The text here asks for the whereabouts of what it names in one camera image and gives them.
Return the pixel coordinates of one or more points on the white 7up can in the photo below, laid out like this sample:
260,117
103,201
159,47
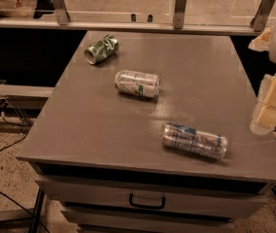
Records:
137,83

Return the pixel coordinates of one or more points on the black drawer handle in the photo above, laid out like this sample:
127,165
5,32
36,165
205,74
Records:
147,203

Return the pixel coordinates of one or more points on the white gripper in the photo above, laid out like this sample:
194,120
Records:
264,117

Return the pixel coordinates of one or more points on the crushed green can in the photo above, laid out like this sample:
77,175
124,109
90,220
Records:
102,49

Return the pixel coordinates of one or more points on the silver blue redbull can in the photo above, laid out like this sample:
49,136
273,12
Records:
199,142

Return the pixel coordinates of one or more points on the metal rail frame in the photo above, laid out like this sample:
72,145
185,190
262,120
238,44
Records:
226,17

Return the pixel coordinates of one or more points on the grey drawer cabinet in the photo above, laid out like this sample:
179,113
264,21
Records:
93,145

